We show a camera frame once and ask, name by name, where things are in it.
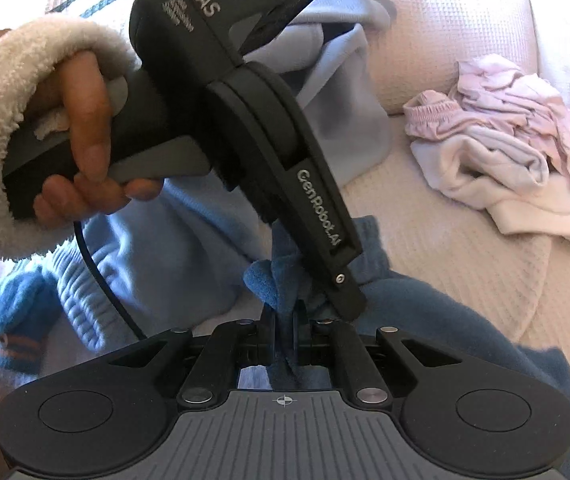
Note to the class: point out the pink crumpled garment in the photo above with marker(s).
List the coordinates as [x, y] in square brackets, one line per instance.
[515, 100]

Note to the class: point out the pale blue garment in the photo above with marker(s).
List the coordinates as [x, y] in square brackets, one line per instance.
[175, 260]

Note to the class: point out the person's left hand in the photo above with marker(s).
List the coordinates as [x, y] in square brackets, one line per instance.
[90, 125]

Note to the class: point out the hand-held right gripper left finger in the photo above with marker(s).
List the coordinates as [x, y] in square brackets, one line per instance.
[266, 345]

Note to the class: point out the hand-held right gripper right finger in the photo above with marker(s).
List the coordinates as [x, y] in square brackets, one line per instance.
[301, 340]

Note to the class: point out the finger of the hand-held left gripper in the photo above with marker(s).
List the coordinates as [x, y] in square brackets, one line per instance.
[322, 220]

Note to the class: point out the blue orange-striped fuzzy sock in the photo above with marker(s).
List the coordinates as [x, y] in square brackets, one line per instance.
[15, 320]

